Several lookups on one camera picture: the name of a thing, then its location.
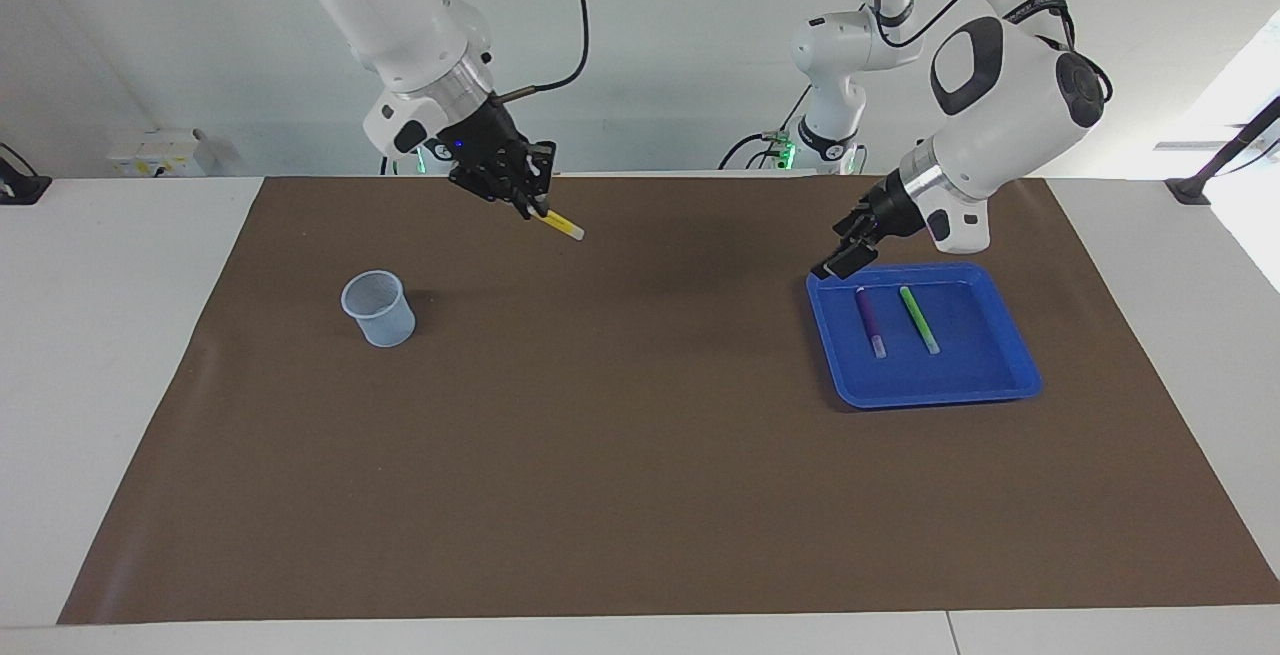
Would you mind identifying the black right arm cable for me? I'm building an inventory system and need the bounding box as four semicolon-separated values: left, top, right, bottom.
490;0;591;101

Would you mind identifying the white power socket box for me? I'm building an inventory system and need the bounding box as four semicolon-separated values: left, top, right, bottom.
107;130;216;178

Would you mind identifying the blue plastic tray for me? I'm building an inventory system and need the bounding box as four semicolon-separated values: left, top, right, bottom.
806;262;1044;410

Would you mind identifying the green marker pen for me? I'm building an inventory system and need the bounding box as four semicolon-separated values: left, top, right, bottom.
898;285;942;356

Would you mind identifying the black clamp stand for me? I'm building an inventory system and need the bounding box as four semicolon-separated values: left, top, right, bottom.
1165;95;1280;206

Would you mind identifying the purple marker pen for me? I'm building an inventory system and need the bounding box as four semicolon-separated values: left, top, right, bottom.
855;287;889;359

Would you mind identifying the brown table mat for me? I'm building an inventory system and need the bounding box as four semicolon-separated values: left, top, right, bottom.
57;175;1280;626

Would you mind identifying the yellow marker pen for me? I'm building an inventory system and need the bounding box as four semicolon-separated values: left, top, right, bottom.
530;207;586;241

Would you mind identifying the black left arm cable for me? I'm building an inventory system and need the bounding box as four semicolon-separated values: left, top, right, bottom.
840;0;1113;101

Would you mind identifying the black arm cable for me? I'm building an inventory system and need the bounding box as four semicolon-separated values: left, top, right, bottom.
490;0;591;101
840;0;1113;101

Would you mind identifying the translucent plastic cup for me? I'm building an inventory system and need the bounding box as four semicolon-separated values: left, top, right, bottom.
341;270;416;348

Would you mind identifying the black table clamp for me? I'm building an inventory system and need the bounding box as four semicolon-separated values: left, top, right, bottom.
0;143;53;206

